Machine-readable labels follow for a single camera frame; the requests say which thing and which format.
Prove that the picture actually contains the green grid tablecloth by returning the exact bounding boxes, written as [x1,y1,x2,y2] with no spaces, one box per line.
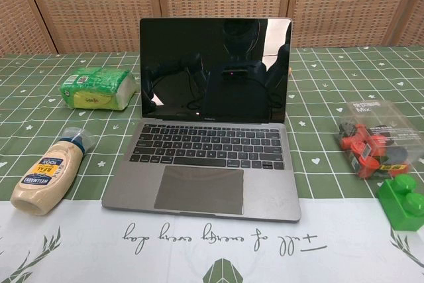
[0,44,424,283]

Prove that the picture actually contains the clear box with red pieces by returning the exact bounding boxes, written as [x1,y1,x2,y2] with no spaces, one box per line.
[337,99,424,181]

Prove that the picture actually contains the green tissue pack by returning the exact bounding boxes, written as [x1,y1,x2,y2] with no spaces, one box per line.
[58,66,137,111]

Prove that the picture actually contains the green toy building brick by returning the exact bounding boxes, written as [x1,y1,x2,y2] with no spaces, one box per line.
[375,173,424,232]

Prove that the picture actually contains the mayonnaise squeeze bottle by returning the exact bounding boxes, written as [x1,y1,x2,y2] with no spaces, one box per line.
[9,127,94,219]

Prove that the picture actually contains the grey laptop computer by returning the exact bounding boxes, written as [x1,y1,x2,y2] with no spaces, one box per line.
[101,17,303,223]

